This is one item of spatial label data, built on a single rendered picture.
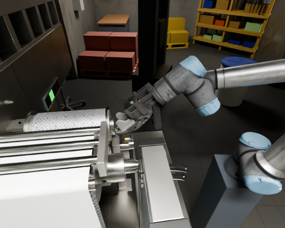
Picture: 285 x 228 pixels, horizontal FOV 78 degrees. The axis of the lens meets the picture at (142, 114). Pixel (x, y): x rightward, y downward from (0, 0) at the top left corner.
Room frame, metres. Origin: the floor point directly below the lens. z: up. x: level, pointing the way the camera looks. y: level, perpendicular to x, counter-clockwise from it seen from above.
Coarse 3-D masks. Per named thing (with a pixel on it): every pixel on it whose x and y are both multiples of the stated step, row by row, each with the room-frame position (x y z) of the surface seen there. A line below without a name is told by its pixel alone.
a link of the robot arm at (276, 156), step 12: (276, 144) 0.41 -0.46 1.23; (252, 156) 0.45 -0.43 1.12; (264, 156) 0.41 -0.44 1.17; (276, 156) 0.38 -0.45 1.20; (252, 168) 0.40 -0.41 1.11; (264, 168) 0.38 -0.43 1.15; (276, 168) 0.37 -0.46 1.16; (252, 180) 0.36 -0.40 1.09; (264, 180) 0.35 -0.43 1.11; (276, 180) 0.35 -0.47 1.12; (264, 192) 0.35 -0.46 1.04; (276, 192) 0.33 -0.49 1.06
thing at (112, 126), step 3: (111, 117) 0.49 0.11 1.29; (114, 117) 0.52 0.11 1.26; (111, 120) 0.47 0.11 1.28; (114, 120) 0.50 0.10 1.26; (111, 123) 0.47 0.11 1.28; (114, 123) 0.49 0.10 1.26; (111, 126) 0.46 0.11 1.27; (114, 126) 0.47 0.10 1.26; (111, 129) 0.45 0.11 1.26; (114, 129) 0.46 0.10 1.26; (111, 132) 0.45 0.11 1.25; (114, 132) 0.45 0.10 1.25
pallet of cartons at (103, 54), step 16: (96, 32) 4.30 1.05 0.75; (112, 32) 4.33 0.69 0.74; (128, 32) 4.30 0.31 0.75; (96, 48) 3.99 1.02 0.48; (112, 48) 3.94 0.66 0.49; (128, 48) 3.92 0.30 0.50; (80, 64) 3.63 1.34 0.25; (96, 64) 3.58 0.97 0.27; (112, 64) 3.54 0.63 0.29; (128, 64) 3.50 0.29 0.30
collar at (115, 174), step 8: (120, 152) 0.27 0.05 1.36; (112, 160) 0.24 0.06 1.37; (120, 160) 0.24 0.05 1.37; (96, 168) 0.22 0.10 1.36; (112, 168) 0.22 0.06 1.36; (120, 168) 0.22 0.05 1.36; (96, 176) 0.21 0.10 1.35; (104, 176) 0.21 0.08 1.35; (112, 176) 0.21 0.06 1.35; (120, 176) 0.21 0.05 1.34
